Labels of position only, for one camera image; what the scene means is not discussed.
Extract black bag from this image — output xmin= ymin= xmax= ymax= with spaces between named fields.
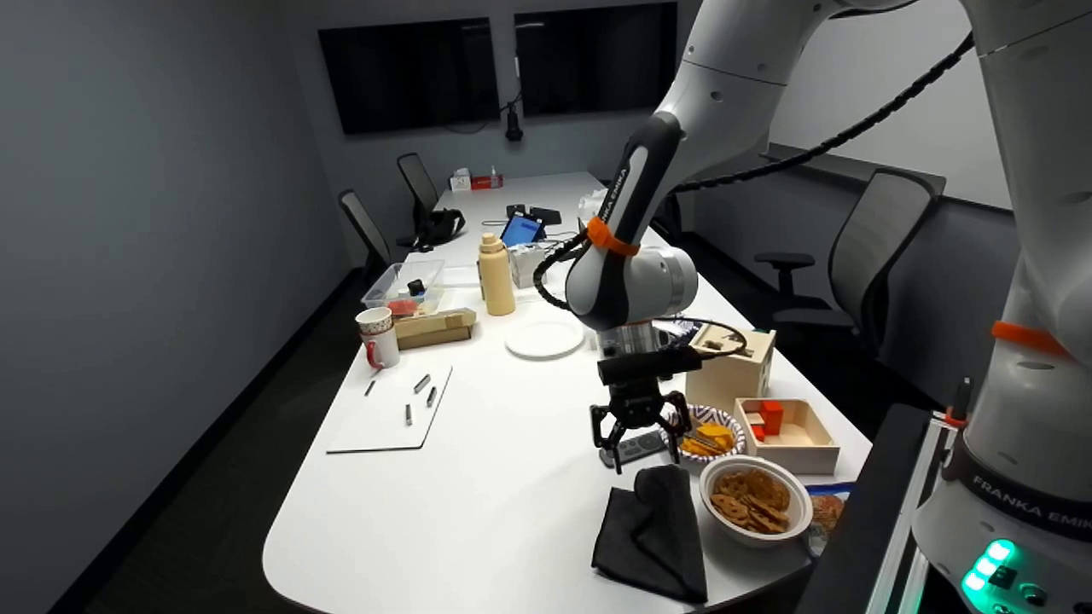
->
xmin=411 ymin=206 xmax=466 ymax=253

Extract wooden shape sorter cube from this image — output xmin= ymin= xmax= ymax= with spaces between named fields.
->
xmin=683 ymin=322 xmax=778 ymax=417

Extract black mesh office chair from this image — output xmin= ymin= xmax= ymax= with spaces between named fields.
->
xmin=758 ymin=168 xmax=934 ymax=346

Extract tan plastic bottle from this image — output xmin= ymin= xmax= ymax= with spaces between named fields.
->
xmin=476 ymin=228 xmax=518 ymax=322

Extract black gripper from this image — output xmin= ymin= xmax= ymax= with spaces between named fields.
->
xmin=592 ymin=341 xmax=705 ymax=473

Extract white board pad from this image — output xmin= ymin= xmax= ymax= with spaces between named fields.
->
xmin=323 ymin=363 xmax=457 ymax=456

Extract white bowl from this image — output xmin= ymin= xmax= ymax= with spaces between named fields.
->
xmin=695 ymin=452 xmax=815 ymax=548

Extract orange bowl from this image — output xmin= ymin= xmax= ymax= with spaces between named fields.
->
xmin=677 ymin=405 xmax=746 ymax=469

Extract red wooden block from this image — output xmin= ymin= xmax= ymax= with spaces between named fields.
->
xmin=746 ymin=399 xmax=790 ymax=439

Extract black wall monitor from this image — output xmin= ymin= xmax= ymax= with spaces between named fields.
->
xmin=316 ymin=12 xmax=504 ymax=135
xmin=511 ymin=0 xmax=683 ymax=120

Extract black remote control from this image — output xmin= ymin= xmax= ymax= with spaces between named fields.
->
xmin=611 ymin=427 xmax=677 ymax=469

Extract brown pretzel crisps pile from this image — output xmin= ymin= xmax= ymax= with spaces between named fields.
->
xmin=709 ymin=469 xmax=796 ymax=534

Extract black microfiber cloth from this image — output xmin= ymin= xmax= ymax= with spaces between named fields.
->
xmin=592 ymin=463 xmax=709 ymax=608

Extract orange tortilla chips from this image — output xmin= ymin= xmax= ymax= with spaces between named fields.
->
xmin=678 ymin=421 xmax=737 ymax=456

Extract clear plastic storage bin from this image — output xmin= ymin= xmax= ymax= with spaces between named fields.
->
xmin=362 ymin=258 xmax=447 ymax=318

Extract white metal stand post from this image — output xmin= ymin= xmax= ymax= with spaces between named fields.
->
xmin=866 ymin=405 xmax=951 ymax=614

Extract grey mesh conference chair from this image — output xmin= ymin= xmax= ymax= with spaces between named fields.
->
xmin=391 ymin=150 xmax=440 ymax=215
xmin=336 ymin=183 xmax=396 ymax=268

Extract white round plate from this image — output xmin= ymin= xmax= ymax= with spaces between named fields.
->
xmin=504 ymin=318 xmax=592 ymax=365

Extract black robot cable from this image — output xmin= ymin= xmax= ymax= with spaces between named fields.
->
xmin=531 ymin=29 xmax=982 ymax=315

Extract wooden tray box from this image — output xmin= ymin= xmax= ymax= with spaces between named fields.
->
xmin=729 ymin=397 xmax=843 ymax=473

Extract paper cup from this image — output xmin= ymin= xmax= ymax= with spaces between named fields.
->
xmin=354 ymin=302 xmax=404 ymax=373

